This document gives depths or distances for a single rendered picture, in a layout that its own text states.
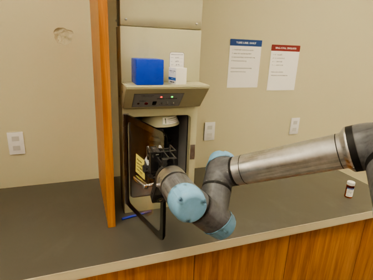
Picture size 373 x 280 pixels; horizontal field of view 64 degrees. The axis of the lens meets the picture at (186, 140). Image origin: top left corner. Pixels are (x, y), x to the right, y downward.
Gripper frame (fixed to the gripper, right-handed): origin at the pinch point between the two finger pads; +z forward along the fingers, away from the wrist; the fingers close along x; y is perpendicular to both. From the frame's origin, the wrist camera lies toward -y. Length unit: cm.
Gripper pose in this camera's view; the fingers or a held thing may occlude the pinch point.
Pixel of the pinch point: (151, 158)
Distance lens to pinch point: 94.9
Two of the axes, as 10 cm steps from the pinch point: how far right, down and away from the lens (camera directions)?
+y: 0.4, -9.5, -3.0
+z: -3.4, -2.9, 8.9
